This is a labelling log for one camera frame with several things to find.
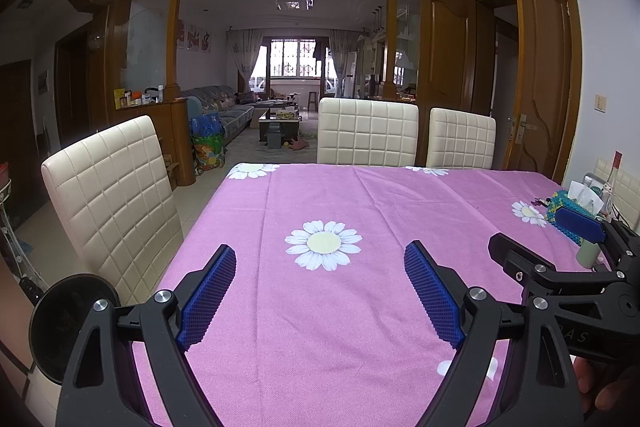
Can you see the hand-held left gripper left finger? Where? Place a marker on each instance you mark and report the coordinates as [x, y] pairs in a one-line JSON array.
[[207, 302]]

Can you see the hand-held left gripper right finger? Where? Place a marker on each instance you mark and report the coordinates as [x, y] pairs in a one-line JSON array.
[[432, 297]]

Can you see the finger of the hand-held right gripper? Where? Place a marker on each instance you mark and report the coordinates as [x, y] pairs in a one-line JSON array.
[[577, 222], [515, 257]]

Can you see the black trash bin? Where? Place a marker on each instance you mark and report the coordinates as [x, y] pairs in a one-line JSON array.
[[55, 317]]

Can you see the person's right hand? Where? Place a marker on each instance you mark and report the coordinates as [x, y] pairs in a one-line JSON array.
[[602, 384]]

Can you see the colourful beaded tissue box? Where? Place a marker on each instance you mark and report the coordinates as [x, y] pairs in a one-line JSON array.
[[570, 209]]

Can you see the pale green cup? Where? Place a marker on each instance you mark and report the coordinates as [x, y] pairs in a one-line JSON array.
[[587, 257]]

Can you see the pink floral tablecloth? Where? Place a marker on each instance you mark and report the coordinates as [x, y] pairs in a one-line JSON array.
[[325, 332]]

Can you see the cream quilted dining chair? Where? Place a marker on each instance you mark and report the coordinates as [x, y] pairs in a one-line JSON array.
[[110, 207], [367, 132], [462, 139]]

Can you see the colourful printed bag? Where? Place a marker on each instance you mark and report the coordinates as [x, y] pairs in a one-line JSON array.
[[209, 152]]

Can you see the open wooden door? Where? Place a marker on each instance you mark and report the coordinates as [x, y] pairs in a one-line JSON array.
[[540, 67]]

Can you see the wooden partition cabinet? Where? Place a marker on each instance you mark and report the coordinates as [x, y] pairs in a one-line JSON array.
[[170, 142]]

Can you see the small grey bin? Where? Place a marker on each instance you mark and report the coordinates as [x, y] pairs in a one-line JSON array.
[[274, 140]]

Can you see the blue plastic bag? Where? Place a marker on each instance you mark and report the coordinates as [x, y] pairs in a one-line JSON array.
[[206, 123]]

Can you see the grey patterned sofa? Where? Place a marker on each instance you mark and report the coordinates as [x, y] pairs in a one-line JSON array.
[[230, 112]]

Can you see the dark coffee table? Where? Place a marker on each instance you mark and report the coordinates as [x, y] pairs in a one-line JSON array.
[[280, 119]]

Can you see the wooden door with arched panel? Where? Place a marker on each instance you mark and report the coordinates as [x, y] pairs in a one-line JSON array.
[[450, 52]]

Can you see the white plant stand red pot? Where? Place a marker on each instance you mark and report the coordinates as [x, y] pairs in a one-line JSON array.
[[6, 217]]

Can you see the barred window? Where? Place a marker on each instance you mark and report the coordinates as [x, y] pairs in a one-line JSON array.
[[295, 57]]

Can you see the square ceiling lamp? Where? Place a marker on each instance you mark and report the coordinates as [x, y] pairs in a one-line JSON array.
[[292, 0]]

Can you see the wall switch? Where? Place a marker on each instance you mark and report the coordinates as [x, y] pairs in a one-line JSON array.
[[600, 103]]

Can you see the red wall pictures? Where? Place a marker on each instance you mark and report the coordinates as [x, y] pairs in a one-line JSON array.
[[195, 37]]

